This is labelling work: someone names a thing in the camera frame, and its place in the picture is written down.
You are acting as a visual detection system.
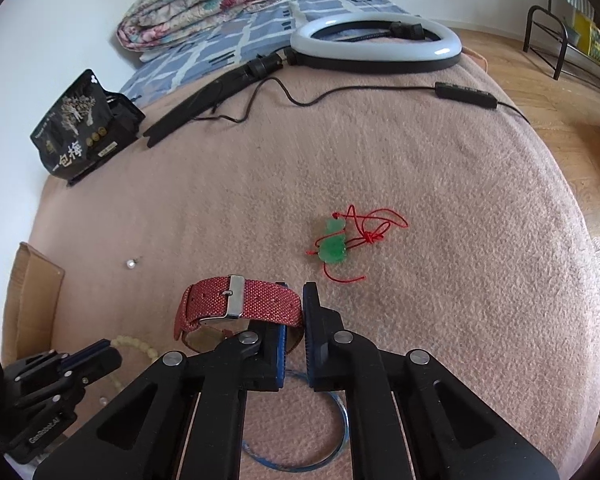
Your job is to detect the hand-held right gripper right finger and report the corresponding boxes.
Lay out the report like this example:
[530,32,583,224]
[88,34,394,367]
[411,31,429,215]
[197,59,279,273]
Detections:
[302,281,561,480]

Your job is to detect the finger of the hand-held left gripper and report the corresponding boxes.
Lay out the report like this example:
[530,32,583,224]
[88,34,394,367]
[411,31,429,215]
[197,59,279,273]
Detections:
[55,346,125,395]
[17,339,115,378]

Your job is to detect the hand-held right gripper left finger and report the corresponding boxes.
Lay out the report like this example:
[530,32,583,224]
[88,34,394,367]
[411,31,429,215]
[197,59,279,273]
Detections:
[32,282,288,480]

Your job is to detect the red fabric strap watch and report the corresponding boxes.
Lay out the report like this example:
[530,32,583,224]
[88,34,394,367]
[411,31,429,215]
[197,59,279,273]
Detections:
[174,274,305,356]

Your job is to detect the cardboard box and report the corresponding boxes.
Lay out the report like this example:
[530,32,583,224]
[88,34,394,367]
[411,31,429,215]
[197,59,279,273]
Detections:
[0,241,66,357]

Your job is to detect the blue bangle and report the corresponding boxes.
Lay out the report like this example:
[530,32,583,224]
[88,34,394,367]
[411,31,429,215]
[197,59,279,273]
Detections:
[241,367,351,472]

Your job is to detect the pink blanket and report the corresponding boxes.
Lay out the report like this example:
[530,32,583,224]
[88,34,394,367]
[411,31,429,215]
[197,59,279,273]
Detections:
[2,42,600,480]

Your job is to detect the black snack bag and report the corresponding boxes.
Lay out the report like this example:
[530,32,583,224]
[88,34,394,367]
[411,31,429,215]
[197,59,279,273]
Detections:
[29,69,147,188]

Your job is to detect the black folded tripod stand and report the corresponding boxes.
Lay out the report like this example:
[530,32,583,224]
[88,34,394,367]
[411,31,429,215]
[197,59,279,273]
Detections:
[143,54,287,149]

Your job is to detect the folded floral quilt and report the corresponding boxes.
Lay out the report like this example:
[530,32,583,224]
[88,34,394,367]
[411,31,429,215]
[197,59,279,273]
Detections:
[115,0,302,64]

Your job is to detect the black metal rack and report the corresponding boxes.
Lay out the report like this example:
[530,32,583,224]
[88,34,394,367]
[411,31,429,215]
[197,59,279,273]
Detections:
[522,0,600,100]

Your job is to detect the yellow green packets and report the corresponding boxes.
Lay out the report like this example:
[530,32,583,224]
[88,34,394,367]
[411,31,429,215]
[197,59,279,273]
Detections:
[571,9,600,60]

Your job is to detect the cream bead bracelet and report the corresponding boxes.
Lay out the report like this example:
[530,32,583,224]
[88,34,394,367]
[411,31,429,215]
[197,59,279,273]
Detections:
[107,334,160,400]

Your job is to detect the green jade pendant red cord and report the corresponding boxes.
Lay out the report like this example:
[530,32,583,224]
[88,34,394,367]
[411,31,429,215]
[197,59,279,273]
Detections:
[306,204,410,282]

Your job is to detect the black cable with remote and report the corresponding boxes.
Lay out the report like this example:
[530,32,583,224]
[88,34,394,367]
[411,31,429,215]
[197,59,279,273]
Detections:
[214,76,532,126]

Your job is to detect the white ring light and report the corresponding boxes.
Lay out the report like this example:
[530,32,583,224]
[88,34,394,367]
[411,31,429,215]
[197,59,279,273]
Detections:
[289,16,464,77]

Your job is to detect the ring light with black stand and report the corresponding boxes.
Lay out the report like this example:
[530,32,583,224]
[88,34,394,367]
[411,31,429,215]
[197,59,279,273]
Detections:
[118,0,417,107]

